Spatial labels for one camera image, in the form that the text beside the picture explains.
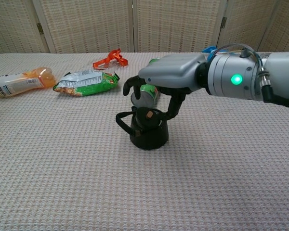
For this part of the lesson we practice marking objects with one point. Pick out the green chips can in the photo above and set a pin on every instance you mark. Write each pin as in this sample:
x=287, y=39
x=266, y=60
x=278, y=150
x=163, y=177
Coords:
x=148, y=96

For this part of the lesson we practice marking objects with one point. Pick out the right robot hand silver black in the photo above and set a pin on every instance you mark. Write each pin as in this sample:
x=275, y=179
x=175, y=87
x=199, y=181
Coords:
x=173, y=72

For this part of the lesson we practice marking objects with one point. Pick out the woven folding screen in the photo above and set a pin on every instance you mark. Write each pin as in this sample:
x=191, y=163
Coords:
x=183, y=24

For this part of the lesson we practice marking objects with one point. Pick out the black teapot lid wooden knob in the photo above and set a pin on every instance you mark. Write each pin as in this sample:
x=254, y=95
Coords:
x=147, y=119

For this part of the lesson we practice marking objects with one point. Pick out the green snack bag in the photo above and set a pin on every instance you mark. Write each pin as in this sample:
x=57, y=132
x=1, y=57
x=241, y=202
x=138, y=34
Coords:
x=86, y=84

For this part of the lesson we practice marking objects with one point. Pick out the brass screen hinge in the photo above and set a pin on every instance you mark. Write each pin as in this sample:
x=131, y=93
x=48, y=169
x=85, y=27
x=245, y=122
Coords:
x=223, y=22
x=39, y=28

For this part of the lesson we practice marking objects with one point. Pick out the woven beige tablecloth with fringe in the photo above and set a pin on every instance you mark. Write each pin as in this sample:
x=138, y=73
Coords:
x=144, y=187

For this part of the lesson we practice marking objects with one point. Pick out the blue detergent pump bottle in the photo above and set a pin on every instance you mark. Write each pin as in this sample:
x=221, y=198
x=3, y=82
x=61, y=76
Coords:
x=208, y=51

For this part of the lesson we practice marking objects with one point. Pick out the orange plastic clip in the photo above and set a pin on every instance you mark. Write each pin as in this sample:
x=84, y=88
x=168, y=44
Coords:
x=110, y=57

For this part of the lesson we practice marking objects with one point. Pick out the orange drink plastic bottle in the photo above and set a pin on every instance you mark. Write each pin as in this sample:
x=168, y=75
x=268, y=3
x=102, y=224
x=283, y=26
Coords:
x=19, y=83

